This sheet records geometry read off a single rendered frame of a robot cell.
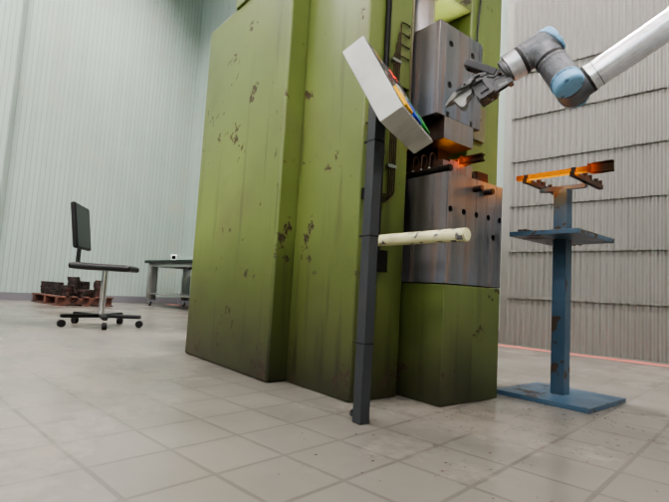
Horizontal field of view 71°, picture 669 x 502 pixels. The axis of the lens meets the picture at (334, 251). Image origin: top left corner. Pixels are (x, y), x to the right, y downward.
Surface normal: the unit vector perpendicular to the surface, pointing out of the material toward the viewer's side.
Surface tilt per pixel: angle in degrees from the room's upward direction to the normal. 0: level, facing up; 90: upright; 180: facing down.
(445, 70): 90
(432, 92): 90
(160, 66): 90
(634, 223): 90
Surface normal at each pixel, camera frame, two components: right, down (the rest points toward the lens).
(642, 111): -0.69, -0.10
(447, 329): 0.62, -0.03
